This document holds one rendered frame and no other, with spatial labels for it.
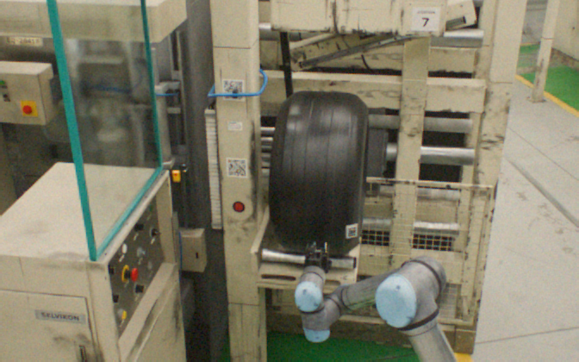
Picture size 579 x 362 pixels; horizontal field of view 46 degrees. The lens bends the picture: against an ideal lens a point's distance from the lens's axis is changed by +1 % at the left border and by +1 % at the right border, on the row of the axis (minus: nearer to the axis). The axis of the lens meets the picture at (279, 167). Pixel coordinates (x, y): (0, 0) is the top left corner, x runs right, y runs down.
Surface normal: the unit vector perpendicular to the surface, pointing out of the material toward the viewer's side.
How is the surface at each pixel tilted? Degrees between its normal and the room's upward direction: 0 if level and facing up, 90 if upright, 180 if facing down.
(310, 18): 90
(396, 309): 84
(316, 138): 40
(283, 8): 90
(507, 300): 0
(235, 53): 90
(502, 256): 0
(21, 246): 0
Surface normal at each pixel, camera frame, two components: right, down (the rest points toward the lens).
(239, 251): -0.17, 0.45
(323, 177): -0.16, 0.03
